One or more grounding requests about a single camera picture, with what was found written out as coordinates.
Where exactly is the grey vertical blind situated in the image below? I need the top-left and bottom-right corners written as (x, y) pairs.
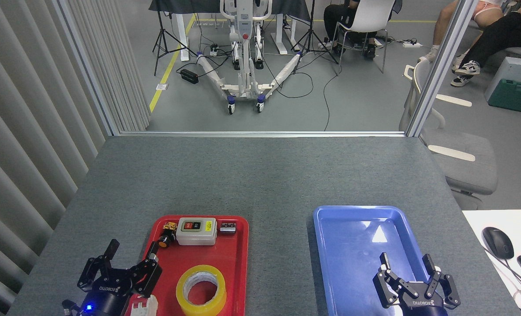
top-left (0, 0), bottom-right (151, 316)

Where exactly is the person with bare legs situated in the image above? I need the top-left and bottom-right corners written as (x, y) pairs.
top-left (418, 0), bottom-right (504, 63)

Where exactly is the black push button orange ring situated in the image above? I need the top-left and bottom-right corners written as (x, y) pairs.
top-left (157, 231), bottom-right (176, 249)

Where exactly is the grey office chair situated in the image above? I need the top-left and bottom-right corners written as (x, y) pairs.
top-left (399, 57), bottom-right (499, 210)

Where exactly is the white plastic chair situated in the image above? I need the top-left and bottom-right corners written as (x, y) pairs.
top-left (331, 0), bottom-right (396, 74)

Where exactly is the red plastic tray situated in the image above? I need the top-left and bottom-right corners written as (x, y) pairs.
top-left (127, 215), bottom-right (249, 316)

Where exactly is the blue plastic tray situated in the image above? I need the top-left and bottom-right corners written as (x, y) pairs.
top-left (313, 205), bottom-right (446, 316)

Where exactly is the white stand on wheels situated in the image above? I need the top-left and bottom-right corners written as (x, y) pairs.
top-left (196, 0), bottom-right (303, 115)

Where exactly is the white side desk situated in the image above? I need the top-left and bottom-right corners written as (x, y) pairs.
top-left (462, 209), bottom-right (521, 316)

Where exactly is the person on white chair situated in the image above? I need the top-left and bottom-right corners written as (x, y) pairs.
top-left (318, 0), bottom-right (377, 60)

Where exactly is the black floor cable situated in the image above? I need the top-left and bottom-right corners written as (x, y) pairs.
top-left (260, 53), bottom-right (342, 131)

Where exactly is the person in black trousers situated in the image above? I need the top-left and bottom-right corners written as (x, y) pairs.
top-left (450, 0), bottom-right (521, 87)

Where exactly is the white-legged desk dark cloth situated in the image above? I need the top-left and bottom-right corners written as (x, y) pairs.
top-left (149, 0), bottom-right (311, 62)

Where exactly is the black tripod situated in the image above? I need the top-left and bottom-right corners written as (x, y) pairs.
top-left (152, 9), bottom-right (197, 76)
top-left (292, 0), bottom-right (340, 75)

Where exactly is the silver frame rail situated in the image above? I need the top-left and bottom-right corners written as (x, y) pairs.
top-left (119, 130), bottom-right (407, 138)

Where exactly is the silver frame post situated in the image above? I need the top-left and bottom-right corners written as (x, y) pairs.
top-left (405, 0), bottom-right (479, 137)
top-left (52, 0), bottom-right (121, 136)

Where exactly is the green carrying case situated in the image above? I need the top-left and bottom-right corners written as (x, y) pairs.
top-left (488, 79), bottom-right (521, 114)

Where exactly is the white block red insert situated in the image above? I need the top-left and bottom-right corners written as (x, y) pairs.
top-left (127, 295), bottom-right (159, 316)

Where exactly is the black computer mouse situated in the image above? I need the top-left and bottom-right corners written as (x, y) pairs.
top-left (482, 227), bottom-right (514, 259)

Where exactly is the grey two-button switch box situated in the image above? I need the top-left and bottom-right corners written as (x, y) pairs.
top-left (176, 218), bottom-right (218, 246)

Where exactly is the yellow tape roll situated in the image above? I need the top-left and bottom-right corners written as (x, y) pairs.
top-left (176, 265), bottom-right (227, 316)

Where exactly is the black mouse cable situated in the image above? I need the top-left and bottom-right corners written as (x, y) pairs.
top-left (484, 246), bottom-right (521, 303)

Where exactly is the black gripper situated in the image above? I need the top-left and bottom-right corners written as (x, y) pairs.
top-left (372, 253), bottom-right (461, 316)
top-left (74, 239), bottom-right (163, 316)

